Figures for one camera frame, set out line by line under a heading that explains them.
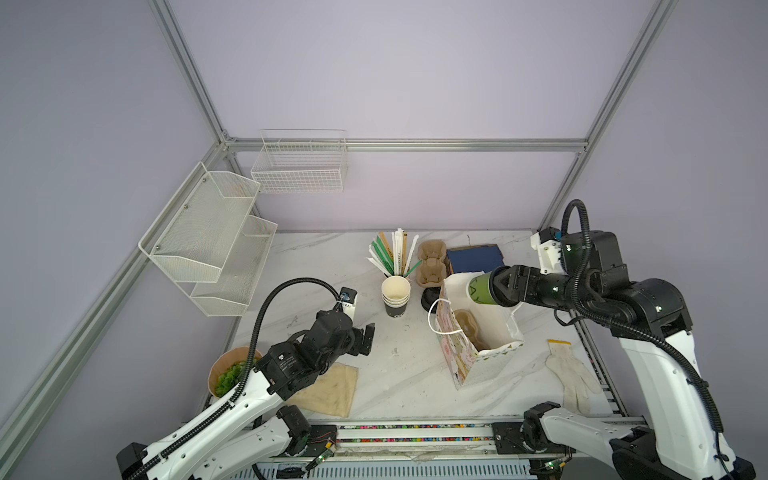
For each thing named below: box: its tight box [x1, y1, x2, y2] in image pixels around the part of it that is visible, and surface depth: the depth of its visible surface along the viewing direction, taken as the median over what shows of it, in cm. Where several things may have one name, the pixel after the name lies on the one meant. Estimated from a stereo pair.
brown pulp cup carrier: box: [416, 239, 447, 288], surface depth 107 cm
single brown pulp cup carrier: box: [454, 309, 491, 351], surface depth 90 cm
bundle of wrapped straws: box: [366, 228, 423, 278], surface depth 96 cm
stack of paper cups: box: [381, 275, 411, 318], surface depth 92 cm
